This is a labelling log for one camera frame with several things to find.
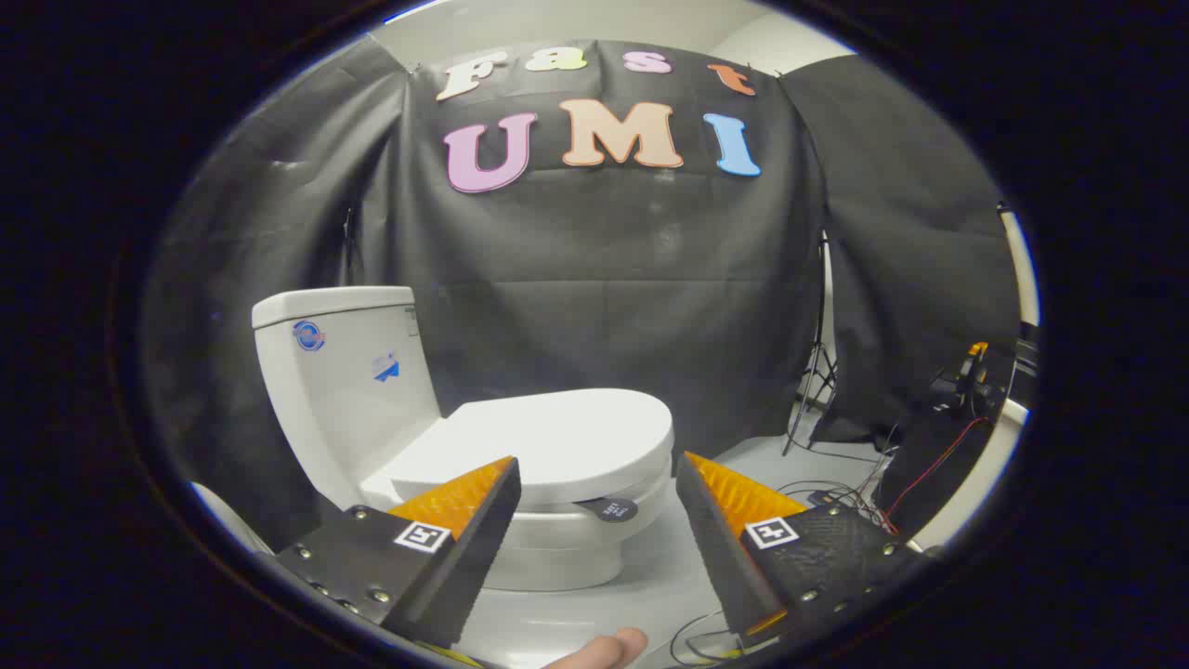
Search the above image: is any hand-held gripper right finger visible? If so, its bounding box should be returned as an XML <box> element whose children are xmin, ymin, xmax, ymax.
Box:
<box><xmin>675</xmin><ymin>452</ymin><xmax>916</xmax><ymax>651</ymax></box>

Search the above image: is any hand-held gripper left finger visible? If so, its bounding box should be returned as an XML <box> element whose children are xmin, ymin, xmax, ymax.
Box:
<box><xmin>276</xmin><ymin>455</ymin><xmax>523</xmax><ymax>649</ymax></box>

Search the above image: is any black round pull tab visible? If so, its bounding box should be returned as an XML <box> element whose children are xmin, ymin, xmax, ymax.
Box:
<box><xmin>576</xmin><ymin>497</ymin><xmax>640</xmax><ymax>523</ymax></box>

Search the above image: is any white toilet seat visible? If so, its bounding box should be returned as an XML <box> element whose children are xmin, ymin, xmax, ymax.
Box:
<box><xmin>360</xmin><ymin>453</ymin><xmax>674</xmax><ymax>514</ymax></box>

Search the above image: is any white toilet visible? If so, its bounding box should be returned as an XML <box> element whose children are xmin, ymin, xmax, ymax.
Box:
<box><xmin>251</xmin><ymin>286</ymin><xmax>674</xmax><ymax>593</ymax></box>

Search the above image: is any white toilet tank lid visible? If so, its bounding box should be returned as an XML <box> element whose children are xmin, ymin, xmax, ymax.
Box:
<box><xmin>251</xmin><ymin>286</ymin><xmax>416</xmax><ymax>329</ymax></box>

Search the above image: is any black tripod light stand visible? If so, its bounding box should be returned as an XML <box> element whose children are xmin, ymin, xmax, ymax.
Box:
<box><xmin>783</xmin><ymin>232</ymin><xmax>839</xmax><ymax>456</ymax></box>

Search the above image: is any black backdrop cloth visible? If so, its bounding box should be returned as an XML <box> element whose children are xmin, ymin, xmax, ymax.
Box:
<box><xmin>144</xmin><ymin>37</ymin><xmax>1023</xmax><ymax>549</ymax></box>

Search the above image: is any black device with orange top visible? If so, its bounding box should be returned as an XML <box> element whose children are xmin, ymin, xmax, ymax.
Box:
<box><xmin>932</xmin><ymin>342</ymin><xmax>991</xmax><ymax>414</ymax></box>

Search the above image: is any black cable loop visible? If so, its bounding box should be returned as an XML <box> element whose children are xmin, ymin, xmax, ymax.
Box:
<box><xmin>669</xmin><ymin>609</ymin><xmax>744</xmax><ymax>666</ymax></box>

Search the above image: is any tangle of floor cables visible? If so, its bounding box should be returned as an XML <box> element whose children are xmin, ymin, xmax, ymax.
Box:
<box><xmin>776</xmin><ymin>455</ymin><xmax>897</xmax><ymax>532</ymax></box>

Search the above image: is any red cable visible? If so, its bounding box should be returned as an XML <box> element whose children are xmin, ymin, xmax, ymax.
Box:
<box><xmin>882</xmin><ymin>418</ymin><xmax>991</xmax><ymax>523</ymax></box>

